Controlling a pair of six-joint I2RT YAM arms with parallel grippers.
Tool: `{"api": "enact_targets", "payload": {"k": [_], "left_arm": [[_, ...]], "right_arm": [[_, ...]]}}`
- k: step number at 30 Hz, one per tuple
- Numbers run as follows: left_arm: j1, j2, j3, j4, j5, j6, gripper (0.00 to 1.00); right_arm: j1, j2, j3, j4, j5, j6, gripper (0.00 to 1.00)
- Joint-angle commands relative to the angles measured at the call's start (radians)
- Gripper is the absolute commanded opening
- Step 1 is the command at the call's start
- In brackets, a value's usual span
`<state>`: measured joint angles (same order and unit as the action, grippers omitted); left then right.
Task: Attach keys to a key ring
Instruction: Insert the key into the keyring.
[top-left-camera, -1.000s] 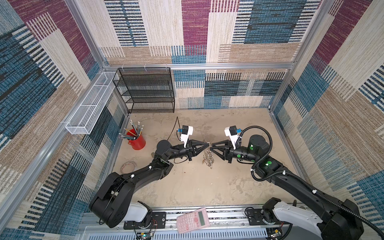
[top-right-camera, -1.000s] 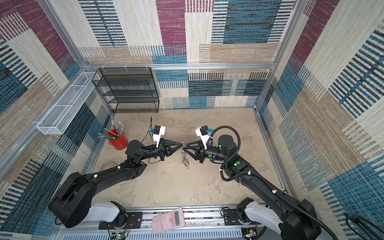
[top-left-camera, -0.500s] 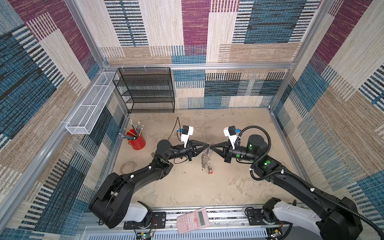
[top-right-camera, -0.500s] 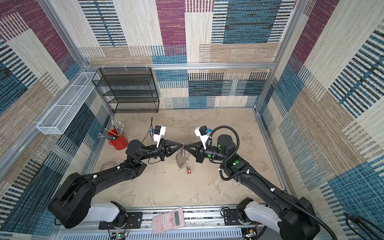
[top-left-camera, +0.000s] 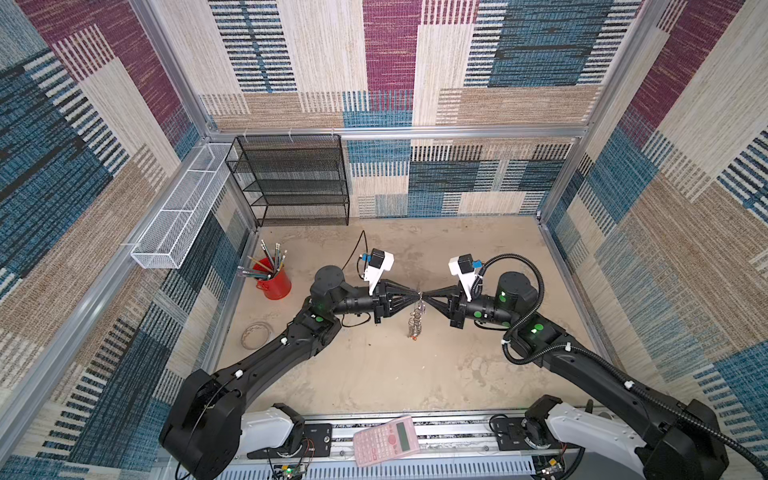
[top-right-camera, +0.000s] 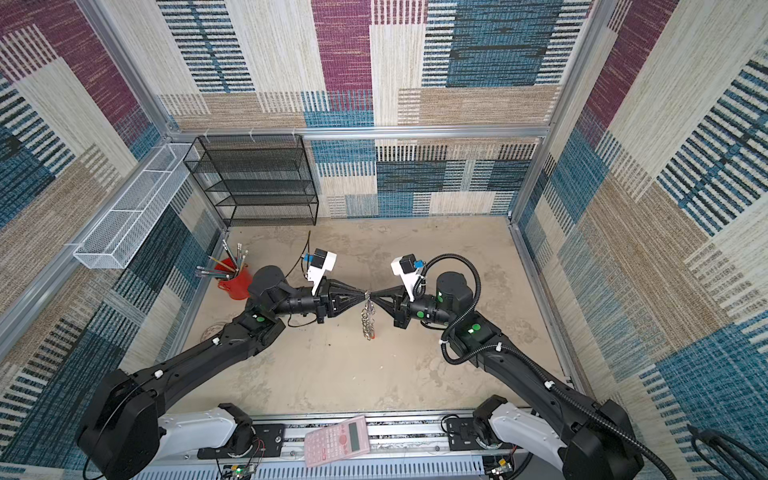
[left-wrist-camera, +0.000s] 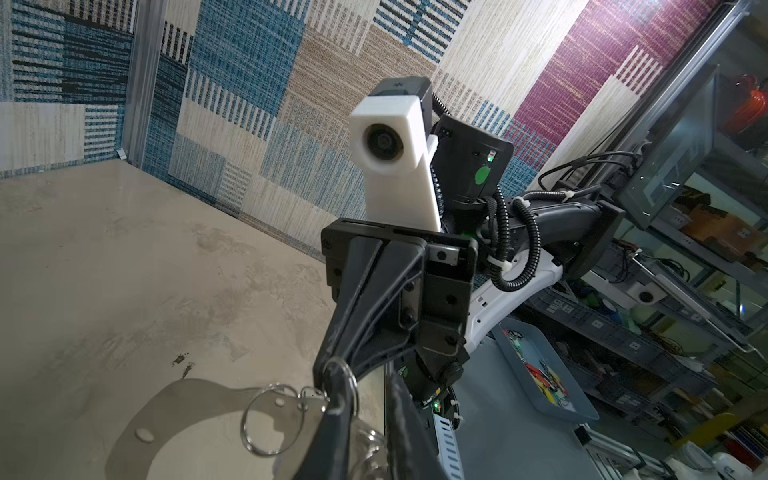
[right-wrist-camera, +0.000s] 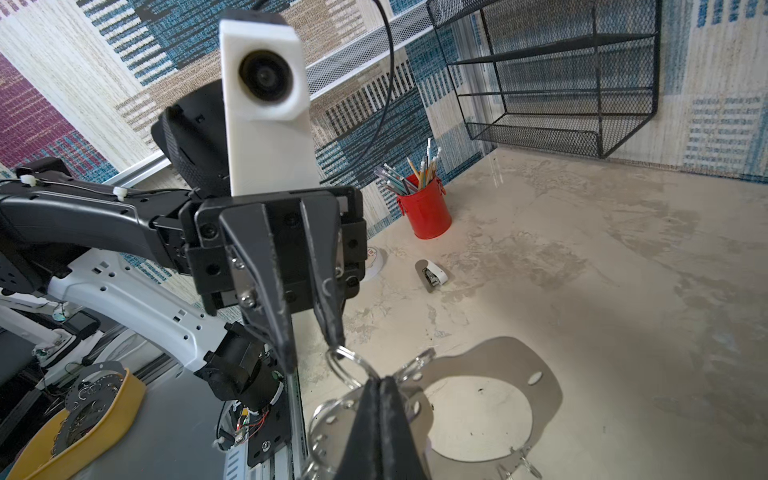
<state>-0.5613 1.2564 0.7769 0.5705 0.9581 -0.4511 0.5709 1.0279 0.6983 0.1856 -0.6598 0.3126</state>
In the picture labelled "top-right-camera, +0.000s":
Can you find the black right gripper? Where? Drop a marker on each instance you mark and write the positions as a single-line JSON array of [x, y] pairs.
[[402, 306]]

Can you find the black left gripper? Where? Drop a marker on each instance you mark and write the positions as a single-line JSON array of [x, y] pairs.
[[324, 307]]

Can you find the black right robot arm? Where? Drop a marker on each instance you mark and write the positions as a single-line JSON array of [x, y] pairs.
[[563, 427]]

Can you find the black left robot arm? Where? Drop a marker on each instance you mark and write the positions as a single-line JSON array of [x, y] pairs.
[[120, 432]]

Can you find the red pencil cup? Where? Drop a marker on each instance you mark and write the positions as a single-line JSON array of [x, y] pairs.
[[231, 271]]

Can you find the tape roll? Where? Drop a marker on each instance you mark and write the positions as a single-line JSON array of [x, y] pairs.
[[212, 331]]

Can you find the pink calculator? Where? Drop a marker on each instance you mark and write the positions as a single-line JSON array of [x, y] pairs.
[[341, 441]]

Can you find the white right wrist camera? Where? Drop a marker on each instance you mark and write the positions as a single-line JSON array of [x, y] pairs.
[[411, 272]]

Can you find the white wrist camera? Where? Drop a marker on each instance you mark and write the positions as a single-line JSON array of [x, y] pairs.
[[411, 272], [319, 263]]

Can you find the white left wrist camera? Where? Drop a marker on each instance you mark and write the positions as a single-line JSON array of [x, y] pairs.
[[319, 263]]

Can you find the black wire mesh shelf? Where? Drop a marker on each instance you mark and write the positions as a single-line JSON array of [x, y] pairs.
[[255, 180]]

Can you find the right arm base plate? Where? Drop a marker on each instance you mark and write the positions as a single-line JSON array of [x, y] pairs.
[[461, 436]]

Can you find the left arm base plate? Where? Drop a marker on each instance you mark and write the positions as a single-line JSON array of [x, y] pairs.
[[250, 442]]

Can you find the white wire mesh basket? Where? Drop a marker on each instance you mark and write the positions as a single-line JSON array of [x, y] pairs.
[[118, 235]]

